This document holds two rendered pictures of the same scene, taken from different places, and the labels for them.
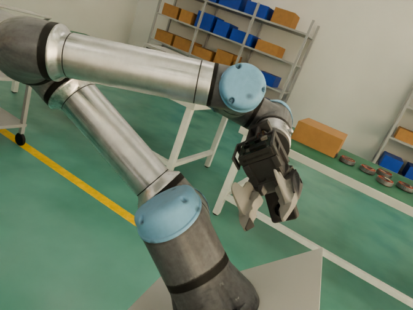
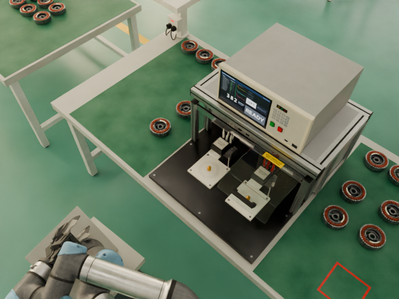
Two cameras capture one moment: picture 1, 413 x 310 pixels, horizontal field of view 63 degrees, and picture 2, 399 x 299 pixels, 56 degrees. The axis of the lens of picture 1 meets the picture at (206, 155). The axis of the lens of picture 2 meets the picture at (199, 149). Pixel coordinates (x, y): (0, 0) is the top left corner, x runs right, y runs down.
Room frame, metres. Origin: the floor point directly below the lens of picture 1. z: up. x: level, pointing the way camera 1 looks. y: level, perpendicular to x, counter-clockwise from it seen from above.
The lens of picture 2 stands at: (0.83, 0.48, 2.32)
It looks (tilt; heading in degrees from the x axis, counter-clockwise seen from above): 54 degrees down; 200
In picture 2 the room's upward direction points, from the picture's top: 1 degrees clockwise
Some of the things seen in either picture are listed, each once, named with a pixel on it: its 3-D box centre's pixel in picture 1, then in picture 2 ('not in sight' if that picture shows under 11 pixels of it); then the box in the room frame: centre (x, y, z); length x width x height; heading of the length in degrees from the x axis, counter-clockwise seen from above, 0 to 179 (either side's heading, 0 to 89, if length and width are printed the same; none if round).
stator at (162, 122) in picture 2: not in sight; (160, 127); (-0.31, -0.15, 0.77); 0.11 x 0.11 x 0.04
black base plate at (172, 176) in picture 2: not in sight; (229, 184); (-0.11, 0.31, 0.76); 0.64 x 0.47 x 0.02; 68
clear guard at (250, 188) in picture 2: not in sight; (266, 175); (-0.04, 0.46, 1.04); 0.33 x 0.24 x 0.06; 158
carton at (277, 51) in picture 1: (270, 48); not in sight; (6.38, -0.40, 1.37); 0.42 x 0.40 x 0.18; 68
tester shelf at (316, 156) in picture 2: not in sight; (278, 103); (-0.39, 0.42, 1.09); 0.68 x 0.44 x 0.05; 68
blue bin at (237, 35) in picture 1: (244, 39); not in sight; (6.57, 0.08, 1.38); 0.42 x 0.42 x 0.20; 66
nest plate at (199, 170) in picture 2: not in sight; (208, 169); (-0.14, 0.19, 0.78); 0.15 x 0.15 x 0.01; 68
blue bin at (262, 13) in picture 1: (260, 12); not in sight; (6.54, 0.00, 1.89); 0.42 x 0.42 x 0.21; 66
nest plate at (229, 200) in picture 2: not in sight; (247, 200); (-0.05, 0.41, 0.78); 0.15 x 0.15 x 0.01; 68
